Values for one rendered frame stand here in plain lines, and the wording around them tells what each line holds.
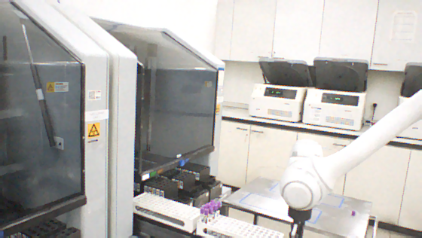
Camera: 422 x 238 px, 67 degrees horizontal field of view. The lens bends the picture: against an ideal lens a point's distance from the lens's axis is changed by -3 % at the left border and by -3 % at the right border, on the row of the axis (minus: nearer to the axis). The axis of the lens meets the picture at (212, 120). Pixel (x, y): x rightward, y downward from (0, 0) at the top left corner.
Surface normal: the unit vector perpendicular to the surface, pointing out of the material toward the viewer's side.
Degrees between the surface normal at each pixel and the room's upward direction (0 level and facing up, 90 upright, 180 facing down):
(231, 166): 90
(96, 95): 90
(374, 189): 90
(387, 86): 90
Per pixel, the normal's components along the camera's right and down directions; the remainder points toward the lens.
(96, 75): 0.88, 0.14
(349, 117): -0.46, 0.11
